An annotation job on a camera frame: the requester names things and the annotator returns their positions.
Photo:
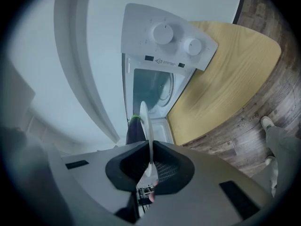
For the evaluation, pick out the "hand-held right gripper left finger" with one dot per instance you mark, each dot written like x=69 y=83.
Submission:
x=94 y=173

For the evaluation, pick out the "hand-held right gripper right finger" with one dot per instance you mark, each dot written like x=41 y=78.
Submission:
x=200 y=185

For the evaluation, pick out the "purple eggplant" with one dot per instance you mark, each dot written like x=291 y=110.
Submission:
x=135 y=133

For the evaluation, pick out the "white microwave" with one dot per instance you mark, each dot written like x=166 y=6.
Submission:
x=141 y=20

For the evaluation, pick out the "person's right hand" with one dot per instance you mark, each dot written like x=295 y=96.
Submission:
x=152 y=194

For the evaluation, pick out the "person's left white shoe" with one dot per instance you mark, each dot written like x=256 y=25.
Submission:
x=270 y=159

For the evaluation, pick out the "person's white shoe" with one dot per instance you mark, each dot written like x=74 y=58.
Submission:
x=266 y=123
x=270 y=159

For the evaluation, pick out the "person's right white shoe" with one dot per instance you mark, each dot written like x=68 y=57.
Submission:
x=266 y=123

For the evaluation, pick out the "low wooden table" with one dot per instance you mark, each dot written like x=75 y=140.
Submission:
x=223 y=79

